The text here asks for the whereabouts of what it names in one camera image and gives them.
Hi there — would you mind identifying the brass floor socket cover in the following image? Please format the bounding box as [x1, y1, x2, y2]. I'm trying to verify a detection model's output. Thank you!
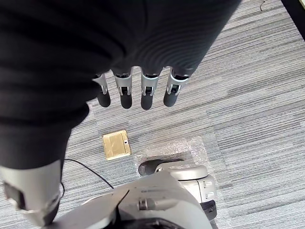
[102, 132, 131, 159]

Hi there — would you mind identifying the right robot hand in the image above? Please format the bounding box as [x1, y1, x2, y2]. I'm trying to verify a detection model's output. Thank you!
[0, 0, 242, 227]

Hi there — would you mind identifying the thin black cable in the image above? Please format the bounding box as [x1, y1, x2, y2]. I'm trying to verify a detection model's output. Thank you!
[57, 158, 115, 198]

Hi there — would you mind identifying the dark robot foot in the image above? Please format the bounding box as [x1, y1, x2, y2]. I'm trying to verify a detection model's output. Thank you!
[138, 155, 185, 178]

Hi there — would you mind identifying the black furniture edge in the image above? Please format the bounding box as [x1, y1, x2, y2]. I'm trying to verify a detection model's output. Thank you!
[281, 0, 305, 41]

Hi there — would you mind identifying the clear bubble wrap sheet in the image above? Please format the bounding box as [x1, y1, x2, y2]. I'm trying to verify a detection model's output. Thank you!
[133, 135, 222, 198]

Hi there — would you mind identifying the silver robot leg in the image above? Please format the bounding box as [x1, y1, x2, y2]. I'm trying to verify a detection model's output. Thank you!
[49, 163, 218, 229]

